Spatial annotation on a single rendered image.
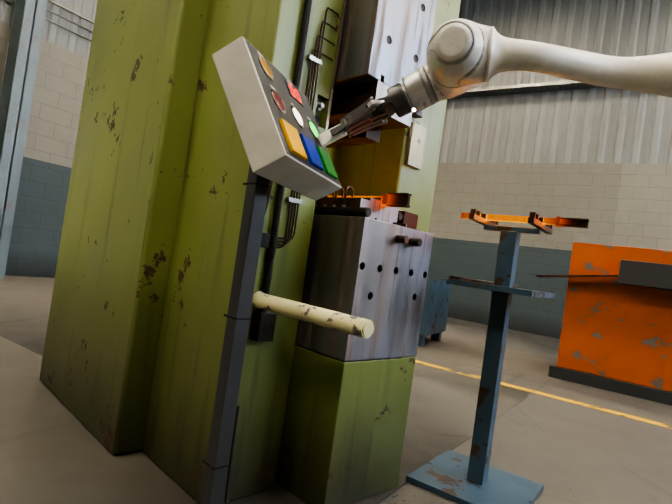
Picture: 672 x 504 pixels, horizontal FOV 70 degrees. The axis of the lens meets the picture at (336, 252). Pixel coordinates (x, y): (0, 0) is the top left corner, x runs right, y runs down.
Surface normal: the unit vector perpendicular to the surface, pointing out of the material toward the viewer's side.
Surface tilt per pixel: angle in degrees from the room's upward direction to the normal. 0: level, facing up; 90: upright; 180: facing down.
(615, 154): 90
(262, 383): 90
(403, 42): 90
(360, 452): 90
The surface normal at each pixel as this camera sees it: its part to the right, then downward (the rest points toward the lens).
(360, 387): 0.70, 0.09
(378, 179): -0.69, -0.11
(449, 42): -0.40, 0.11
